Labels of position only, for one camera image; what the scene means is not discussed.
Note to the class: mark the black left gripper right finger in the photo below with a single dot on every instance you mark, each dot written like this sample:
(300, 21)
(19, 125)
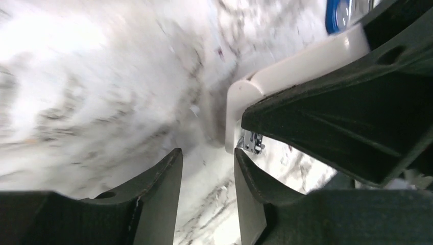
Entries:
(271, 213)

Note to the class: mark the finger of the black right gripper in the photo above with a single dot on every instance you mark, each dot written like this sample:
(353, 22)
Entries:
(371, 119)

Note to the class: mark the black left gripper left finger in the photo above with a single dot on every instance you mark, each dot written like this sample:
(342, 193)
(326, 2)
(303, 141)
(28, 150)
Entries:
(142, 210)

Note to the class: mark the blue stapler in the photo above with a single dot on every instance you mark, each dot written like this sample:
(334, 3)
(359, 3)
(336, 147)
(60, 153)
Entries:
(341, 14)

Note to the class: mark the small white stapler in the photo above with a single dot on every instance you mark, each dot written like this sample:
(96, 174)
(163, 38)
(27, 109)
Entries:
(317, 60)

